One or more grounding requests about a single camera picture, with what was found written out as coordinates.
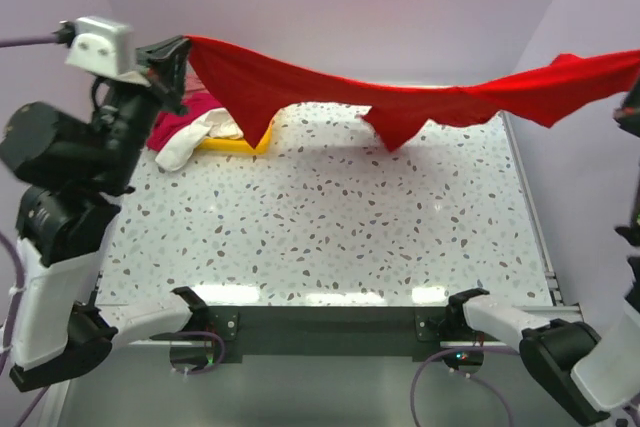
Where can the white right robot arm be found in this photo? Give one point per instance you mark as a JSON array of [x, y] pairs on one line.
[[590, 376]]

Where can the aluminium table edge rail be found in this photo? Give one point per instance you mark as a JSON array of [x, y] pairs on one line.
[[558, 298]]

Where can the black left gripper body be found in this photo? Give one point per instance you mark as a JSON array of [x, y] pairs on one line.
[[125, 117]]

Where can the white t shirt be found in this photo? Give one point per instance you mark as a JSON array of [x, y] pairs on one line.
[[177, 152]]

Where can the red t shirt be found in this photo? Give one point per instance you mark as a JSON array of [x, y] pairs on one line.
[[254, 87]]

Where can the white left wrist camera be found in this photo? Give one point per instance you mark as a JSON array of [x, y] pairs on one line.
[[103, 47]]

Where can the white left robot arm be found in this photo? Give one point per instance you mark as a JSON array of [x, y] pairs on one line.
[[74, 172]]

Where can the magenta t shirt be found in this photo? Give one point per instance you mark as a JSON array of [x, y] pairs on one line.
[[168, 124]]

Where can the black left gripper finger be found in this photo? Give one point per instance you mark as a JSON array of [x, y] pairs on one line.
[[172, 73], [176, 47]]

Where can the yellow plastic tray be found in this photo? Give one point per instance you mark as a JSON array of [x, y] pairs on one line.
[[225, 137]]

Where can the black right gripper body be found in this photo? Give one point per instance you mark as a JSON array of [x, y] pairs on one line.
[[628, 112]]

